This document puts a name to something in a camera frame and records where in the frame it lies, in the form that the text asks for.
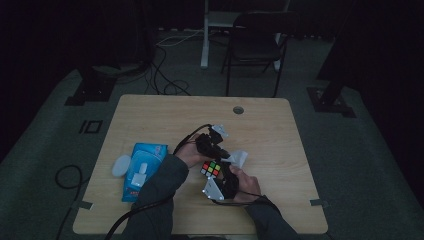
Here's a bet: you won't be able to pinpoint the small white bottle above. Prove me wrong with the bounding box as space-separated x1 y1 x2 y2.
131 162 149 188

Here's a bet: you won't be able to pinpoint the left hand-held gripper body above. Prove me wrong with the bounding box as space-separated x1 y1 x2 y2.
194 124 232 160

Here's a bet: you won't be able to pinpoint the white desk frame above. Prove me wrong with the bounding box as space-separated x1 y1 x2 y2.
199 0 292 72

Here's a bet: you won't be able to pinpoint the black floor cable loop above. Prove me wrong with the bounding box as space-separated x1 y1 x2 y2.
54 164 85 240

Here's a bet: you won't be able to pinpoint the blue wet wipes packet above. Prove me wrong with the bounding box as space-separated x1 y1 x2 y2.
121 142 169 203

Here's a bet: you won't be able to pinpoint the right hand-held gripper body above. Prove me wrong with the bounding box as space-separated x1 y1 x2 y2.
201 166 240 202

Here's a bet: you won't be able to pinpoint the black folding chair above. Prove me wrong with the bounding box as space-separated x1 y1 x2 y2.
221 11 300 98

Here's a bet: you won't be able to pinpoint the multicoloured puzzle cube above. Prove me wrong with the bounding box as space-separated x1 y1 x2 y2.
199 160 222 178

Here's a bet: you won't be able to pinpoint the black stand base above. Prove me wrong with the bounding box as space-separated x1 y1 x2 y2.
306 59 357 119
64 65 118 107

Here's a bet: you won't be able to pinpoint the person's right hand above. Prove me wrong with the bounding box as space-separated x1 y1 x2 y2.
229 165 263 203

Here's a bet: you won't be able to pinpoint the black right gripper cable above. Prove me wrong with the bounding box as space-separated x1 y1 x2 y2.
213 190 282 214

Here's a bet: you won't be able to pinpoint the tangled black floor cables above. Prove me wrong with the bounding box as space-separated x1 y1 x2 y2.
116 44 193 97

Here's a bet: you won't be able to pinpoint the white floor cable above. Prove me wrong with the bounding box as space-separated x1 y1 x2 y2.
155 29 205 47

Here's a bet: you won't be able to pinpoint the white round lid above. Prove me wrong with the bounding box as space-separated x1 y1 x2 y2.
111 154 132 178

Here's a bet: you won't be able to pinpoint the person's left hand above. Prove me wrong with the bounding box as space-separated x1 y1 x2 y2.
174 133 210 170

